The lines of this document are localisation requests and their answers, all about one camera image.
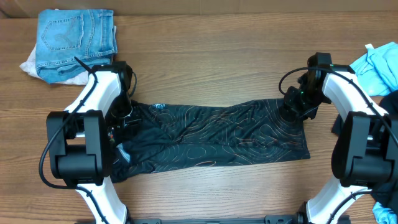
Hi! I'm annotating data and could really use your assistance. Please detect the black orange-patterned cycling jersey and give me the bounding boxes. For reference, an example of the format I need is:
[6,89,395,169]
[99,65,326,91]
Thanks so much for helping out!
[111,99,310,182]

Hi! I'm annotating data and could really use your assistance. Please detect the folded white cloth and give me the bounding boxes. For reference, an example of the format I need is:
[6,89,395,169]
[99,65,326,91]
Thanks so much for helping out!
[19,26,118,86]

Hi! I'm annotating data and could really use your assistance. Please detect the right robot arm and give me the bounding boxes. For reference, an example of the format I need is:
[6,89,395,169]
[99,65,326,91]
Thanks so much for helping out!
[265,52,397,223]

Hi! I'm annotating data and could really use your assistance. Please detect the folded blue denim jeans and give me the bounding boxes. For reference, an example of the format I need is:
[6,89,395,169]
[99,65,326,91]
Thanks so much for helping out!
[35,8,118,85]

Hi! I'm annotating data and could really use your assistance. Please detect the light blue t-shirt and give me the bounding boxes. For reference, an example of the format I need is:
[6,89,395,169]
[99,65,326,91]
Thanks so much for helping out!
[350,42,397,96]

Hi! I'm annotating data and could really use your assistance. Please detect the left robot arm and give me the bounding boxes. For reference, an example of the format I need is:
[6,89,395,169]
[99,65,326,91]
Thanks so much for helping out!
[39,61,141,223]

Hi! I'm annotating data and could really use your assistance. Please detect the plain black garment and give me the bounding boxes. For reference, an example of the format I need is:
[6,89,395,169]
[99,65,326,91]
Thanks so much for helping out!
[331,90,398,209]

